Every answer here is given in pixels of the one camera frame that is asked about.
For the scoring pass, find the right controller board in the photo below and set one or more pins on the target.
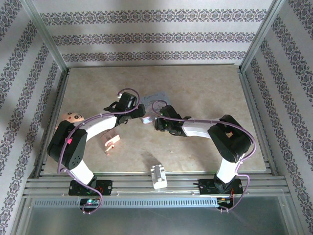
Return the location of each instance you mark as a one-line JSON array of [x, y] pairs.
[[224, 201]]

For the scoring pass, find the white mounting block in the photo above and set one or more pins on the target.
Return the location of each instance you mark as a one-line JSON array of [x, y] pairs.
[[158, 177]]

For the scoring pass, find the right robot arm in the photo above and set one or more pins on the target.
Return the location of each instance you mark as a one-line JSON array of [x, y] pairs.
[[198, 128]]

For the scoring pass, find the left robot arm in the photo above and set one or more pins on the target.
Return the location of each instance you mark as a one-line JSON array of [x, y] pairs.
[[97, 127]]

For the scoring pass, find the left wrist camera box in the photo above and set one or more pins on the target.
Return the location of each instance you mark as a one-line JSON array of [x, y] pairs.
[[127, 100]]

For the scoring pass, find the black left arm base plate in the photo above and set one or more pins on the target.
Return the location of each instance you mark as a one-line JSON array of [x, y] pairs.
[[107, 187]]

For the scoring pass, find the pink wooden toy piece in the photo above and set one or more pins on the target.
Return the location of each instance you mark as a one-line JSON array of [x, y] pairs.
[[110, 142]]

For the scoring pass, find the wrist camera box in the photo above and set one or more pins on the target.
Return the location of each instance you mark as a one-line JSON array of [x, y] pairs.
[[127, 100], [170, 112]]

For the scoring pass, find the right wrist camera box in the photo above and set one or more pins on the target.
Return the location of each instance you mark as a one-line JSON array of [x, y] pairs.
[[170, 112]]

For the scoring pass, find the aluminium side rail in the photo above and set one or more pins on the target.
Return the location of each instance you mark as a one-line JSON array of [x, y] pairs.
[[52, 98], [254, 98]]

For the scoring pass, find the controller board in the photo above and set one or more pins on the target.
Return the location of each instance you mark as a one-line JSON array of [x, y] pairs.
[[90, 201], [224, 201]]

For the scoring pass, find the grey metal shelf panel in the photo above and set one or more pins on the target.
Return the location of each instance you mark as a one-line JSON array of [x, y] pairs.
[[156, 221]]

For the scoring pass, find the left controller board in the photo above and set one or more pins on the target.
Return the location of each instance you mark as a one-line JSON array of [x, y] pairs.
[[90, 201]]

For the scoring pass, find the pink plush doll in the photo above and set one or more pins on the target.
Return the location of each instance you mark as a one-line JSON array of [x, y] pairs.
[[73, 117]]

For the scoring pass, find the aluminium front rails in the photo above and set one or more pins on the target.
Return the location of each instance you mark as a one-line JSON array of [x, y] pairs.
[[137, 184]]

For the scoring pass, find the aluminium frame corner post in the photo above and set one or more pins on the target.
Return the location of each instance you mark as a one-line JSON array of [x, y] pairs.
[[259, 34], [45, 34]]

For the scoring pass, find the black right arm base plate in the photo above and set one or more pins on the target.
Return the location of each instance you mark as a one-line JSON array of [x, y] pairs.
[[205, 187]]

